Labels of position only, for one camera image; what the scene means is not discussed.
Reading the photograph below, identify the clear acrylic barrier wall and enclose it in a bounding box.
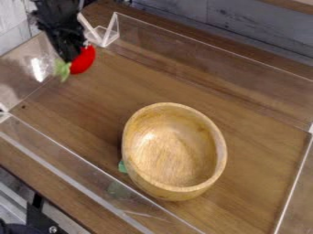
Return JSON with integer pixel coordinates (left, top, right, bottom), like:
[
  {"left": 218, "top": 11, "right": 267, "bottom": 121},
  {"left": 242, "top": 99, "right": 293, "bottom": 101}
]
[{"left": 0, "top": 13, "right": 313, "bottom": 234}]

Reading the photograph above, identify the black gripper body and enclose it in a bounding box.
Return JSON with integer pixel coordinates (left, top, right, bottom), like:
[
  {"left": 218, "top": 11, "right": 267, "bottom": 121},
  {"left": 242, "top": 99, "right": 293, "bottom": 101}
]
[{"left": 31, "top": 0, "right": 85, "bottom": 40}]

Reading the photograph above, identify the green object behind bowl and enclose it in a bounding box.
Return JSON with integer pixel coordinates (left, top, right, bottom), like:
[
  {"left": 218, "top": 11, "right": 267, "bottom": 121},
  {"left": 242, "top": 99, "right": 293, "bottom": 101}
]
[{"left": 119, "top": 160, "right": 127, "bottom": 174}]

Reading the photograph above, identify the red plush strawberry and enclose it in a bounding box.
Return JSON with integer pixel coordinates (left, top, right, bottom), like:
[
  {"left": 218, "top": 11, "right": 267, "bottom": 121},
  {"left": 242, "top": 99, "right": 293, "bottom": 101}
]
[{"left": 52, "top": 44, "right": 97, "bottom": 82}]

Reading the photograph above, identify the clear acrylic corner bracket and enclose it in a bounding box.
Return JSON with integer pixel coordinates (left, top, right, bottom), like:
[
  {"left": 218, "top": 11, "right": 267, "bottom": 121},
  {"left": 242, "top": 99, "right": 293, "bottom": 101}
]
[{"left": 77, "top": 13, "right": 120, "bottom": 48}]

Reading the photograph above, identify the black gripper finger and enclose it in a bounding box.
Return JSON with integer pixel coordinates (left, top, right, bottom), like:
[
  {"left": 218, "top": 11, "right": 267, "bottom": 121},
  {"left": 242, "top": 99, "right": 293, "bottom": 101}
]
[{"left": 49, "top": 28, "right": 85, "bottom": 62}]

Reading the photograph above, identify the black clamp with screw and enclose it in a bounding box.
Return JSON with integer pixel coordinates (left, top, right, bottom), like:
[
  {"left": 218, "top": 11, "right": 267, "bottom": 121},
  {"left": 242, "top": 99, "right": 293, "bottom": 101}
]
[{"left": 23, "top": 202, "right": 69, "bottom": 234}]

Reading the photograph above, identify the wooden bowl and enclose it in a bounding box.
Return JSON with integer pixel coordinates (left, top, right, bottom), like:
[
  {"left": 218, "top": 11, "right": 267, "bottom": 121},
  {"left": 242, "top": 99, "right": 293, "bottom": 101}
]
[{"left": 120, "top": 102, "right": 227, "bottom": 201}]

